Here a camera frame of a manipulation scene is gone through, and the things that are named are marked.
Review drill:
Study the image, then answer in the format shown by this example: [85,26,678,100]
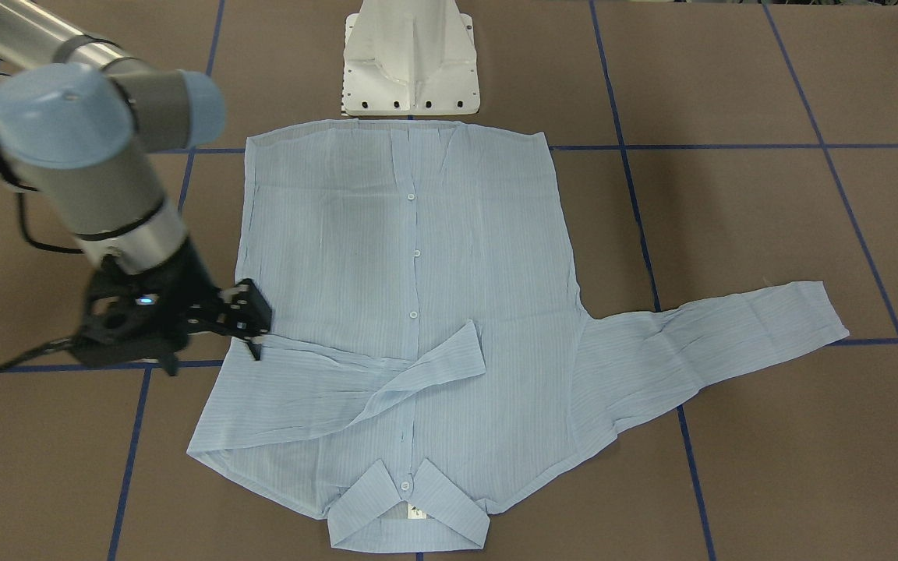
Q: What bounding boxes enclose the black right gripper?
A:
[70,242,272,376]

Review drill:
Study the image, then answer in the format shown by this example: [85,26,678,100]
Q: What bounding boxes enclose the light blue button-up shirt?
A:
[186,120,849,554]

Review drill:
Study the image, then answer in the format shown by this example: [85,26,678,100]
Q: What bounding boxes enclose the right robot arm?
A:
[0,1,272,376]

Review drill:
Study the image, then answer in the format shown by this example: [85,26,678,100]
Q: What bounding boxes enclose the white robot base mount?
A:
[340,1,482,118]

